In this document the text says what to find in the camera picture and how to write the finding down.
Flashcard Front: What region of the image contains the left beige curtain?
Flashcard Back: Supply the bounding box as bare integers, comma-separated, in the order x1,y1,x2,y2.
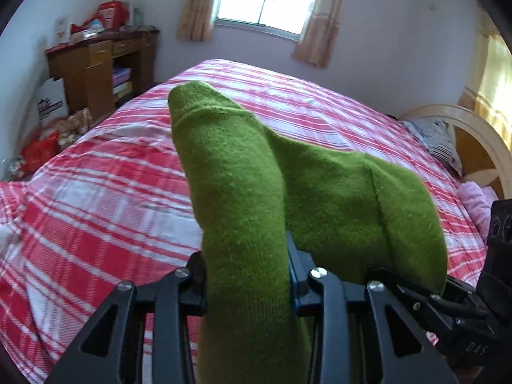
176,0,219,42

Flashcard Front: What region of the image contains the cream wooden headboard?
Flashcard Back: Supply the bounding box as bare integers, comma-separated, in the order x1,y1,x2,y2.
400,104,511,199

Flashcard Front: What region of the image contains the red gift box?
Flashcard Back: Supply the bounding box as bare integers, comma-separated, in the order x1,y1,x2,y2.
97,0,128,30

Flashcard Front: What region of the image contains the pink blanket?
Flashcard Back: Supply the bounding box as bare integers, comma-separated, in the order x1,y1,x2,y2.
457,181,498,244

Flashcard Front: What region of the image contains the yellow side curtain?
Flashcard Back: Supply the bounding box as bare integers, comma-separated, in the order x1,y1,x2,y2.
458,4,511,146

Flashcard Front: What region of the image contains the right beige curtain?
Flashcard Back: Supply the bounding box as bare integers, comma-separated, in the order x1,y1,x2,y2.
292,0,343,68

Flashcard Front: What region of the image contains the red plaid bed sheet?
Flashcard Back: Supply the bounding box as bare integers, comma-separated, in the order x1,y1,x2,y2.
1,59,487,383

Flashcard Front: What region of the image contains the green orange striped knit sweater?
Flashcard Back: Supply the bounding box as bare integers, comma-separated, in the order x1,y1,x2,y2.
168,82,448,383

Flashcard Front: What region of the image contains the grey striped pillow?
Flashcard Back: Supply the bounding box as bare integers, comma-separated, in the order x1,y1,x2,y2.
403,117,462,177

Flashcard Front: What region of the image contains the white paper shopping bag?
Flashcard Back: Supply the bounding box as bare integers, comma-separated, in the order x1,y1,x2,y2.
36,78,69,126

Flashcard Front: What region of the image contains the brown wooden desk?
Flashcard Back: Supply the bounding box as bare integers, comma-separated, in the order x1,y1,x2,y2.
45,29,160,121

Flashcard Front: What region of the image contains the red plastic bag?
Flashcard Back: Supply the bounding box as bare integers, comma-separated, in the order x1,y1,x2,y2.
21,131,60,174

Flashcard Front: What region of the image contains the white card box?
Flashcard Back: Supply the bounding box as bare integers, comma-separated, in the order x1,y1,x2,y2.
54,16,70,45

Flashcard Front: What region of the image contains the beige curtain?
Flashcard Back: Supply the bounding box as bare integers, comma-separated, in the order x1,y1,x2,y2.
176,0,219,42
292,0,343,68

